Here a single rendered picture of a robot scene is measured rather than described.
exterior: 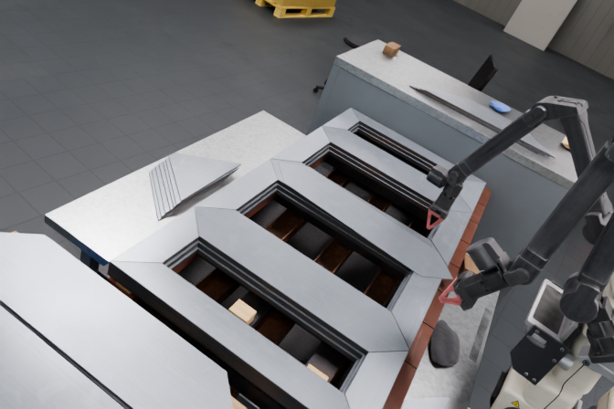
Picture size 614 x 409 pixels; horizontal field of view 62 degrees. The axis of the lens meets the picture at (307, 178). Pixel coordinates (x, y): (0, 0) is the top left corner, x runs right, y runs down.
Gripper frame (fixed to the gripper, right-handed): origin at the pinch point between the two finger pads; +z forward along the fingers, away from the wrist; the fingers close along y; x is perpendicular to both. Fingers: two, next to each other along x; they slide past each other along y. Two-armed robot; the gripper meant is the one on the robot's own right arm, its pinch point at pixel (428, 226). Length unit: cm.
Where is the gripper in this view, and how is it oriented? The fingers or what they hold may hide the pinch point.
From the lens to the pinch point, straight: 194.6
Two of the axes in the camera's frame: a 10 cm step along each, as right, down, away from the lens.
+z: -4.2, 8.4, 3.3
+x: 8.3, 5.1, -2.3
